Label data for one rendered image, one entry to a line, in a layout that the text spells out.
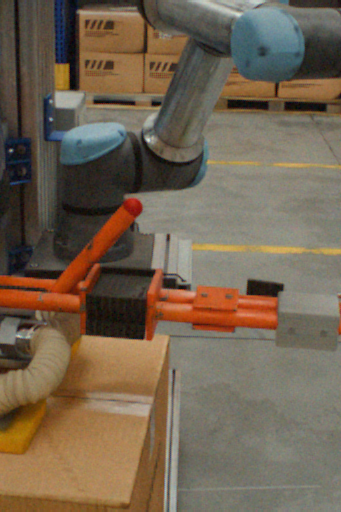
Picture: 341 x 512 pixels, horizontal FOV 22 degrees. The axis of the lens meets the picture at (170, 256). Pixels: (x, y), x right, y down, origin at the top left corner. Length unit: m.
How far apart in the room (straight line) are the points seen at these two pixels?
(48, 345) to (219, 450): 2.00
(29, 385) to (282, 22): 0.47
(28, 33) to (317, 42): 0.88
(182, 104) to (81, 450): 0.70
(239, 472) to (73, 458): 1.93
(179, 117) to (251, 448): 1.69
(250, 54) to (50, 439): 0.47
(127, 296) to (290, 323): 0.18
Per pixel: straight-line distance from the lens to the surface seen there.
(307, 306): 1.01
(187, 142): 1.57
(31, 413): 1.03
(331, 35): 0.96
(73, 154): 1.58
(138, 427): 1.04
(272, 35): 0.92
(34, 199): 1.80
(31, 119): 1.76
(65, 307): 1.03
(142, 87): 8.23
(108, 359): 1.19
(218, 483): 2.83
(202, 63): 1.42
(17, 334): 1.07
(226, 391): 3.33
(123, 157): 1.59
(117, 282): 1.05
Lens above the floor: 1.62
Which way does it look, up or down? 21 degrees down
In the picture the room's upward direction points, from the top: 2 degrees clockwise
